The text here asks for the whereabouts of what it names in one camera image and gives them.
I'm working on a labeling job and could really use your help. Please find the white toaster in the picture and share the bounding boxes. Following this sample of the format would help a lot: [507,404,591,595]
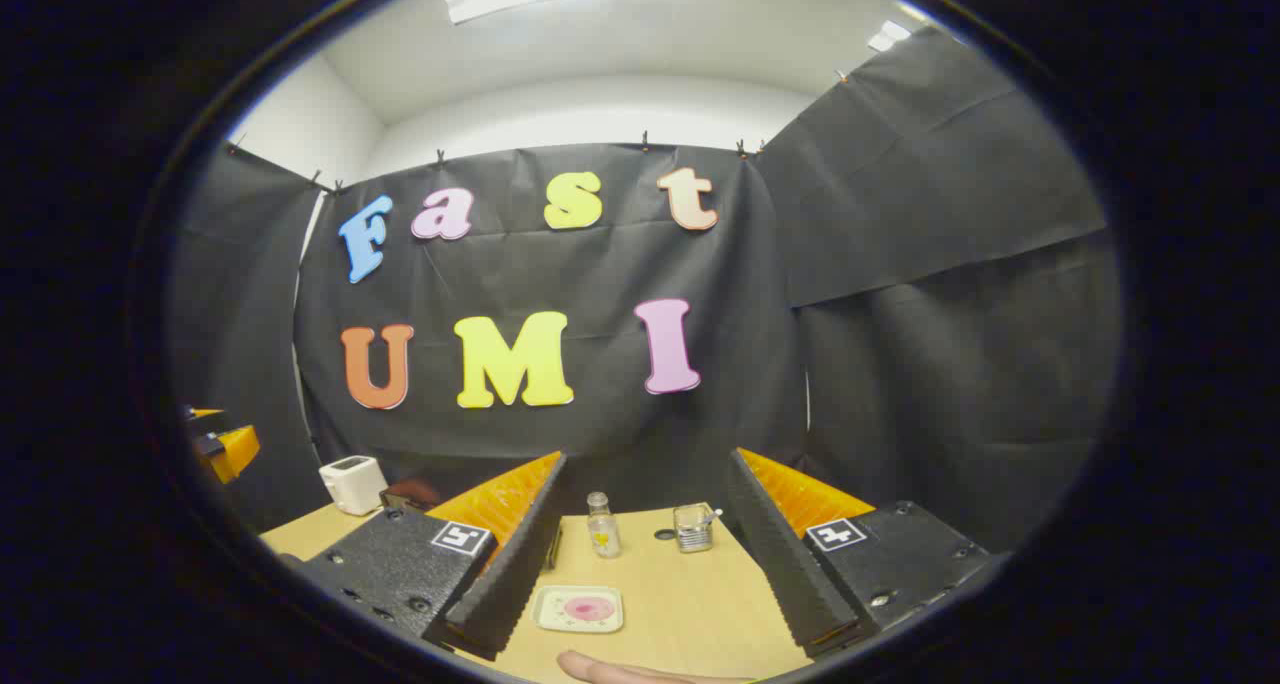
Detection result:
[318,455,389,517]

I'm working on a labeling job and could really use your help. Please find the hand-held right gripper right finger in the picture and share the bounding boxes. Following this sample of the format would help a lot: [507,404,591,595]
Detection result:
[725,448,991,657]

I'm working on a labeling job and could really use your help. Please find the metal wire utensil holder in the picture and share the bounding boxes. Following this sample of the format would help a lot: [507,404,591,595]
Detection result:
[673,503,714,554]

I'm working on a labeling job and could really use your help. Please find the clear glass bottle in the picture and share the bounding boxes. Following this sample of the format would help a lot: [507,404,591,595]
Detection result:
[586,491,622,559]

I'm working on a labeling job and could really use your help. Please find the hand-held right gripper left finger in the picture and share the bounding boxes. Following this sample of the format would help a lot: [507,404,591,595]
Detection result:
[300,451,568,662]

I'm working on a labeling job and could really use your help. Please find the black backdrop cloth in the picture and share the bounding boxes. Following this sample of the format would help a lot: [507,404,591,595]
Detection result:
[165,24,1126,555]

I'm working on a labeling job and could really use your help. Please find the black electric oven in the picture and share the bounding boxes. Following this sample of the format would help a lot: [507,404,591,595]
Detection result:
[380,477,563,572]

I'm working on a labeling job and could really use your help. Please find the white square plate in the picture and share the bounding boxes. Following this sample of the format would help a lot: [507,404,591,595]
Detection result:
[532,585,625,634]

